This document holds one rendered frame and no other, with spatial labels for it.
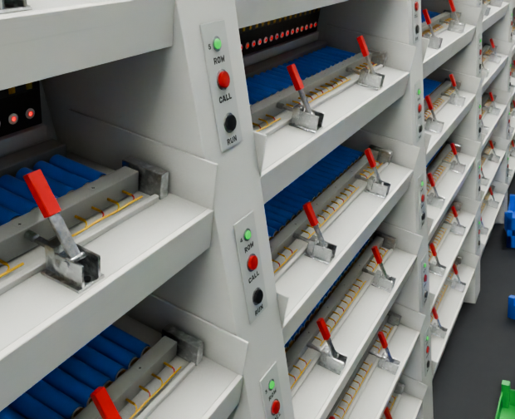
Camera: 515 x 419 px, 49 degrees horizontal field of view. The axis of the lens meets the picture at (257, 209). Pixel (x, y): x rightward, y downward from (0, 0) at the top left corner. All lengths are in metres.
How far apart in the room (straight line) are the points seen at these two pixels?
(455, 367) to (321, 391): 0.98
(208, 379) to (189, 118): 0.29
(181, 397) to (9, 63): 0.38
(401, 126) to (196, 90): 0.73
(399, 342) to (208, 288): 0.81
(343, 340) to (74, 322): 0.65
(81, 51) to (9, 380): 0.24
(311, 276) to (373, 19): 0.57
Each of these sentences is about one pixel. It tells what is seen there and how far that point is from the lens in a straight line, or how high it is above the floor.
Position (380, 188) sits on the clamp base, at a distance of 1.07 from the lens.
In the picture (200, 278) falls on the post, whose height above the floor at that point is 0.86.
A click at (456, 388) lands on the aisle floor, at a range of 1.80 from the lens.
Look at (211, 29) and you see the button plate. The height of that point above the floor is 1.11.
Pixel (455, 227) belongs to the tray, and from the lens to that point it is 1.85.
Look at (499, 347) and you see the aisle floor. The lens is 1.96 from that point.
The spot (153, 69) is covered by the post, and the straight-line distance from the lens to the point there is 0.55.
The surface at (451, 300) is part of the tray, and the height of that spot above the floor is 0.15.
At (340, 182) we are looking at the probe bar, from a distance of 1.04.
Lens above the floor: 1.14
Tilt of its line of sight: 21 degrees down
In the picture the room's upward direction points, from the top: 8 degrees counter-clockwise
